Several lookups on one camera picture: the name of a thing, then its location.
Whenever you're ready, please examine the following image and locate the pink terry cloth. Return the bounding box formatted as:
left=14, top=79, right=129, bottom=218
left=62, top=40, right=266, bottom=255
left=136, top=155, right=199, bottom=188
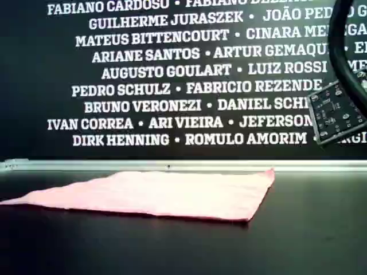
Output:
left=0, top=168, right=276, bottom=223

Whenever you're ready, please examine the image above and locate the black panel with white names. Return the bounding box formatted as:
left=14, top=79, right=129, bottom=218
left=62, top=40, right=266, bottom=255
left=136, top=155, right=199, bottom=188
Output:
left=0, top=0, right=367, bottom=161

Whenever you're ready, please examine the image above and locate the aluminium table frame rail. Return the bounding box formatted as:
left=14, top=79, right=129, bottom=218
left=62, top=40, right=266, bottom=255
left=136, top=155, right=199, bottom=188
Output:
left=0, top=159, right=367, bottom=174

